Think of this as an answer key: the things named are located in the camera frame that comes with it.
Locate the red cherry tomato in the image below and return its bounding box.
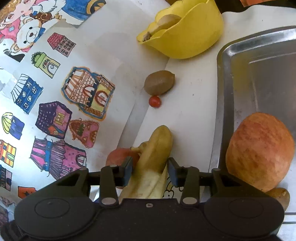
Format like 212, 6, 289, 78
149, 96, 162, 108

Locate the fruit in yellow bowl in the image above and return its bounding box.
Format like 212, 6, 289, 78
142, 14, 181, 42

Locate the brownish banana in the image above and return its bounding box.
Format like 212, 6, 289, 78
119, 125, 173, 202

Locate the yellow plastic bowl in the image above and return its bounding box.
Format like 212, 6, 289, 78
137, 1, 224, 59

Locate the small brown kiwi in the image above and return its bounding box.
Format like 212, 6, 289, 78
266, 187, 290, 211

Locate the paper sheet with house drawings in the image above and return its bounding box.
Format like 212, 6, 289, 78
1, 13, 167, 213

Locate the red apple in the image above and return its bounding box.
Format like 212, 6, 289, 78
105, 148, 141, 189

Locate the steel rectangular tray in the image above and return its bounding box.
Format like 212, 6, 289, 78
208, 26, 296, 225

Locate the pale pink apple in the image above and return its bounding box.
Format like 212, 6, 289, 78
226, 113, 295, 192

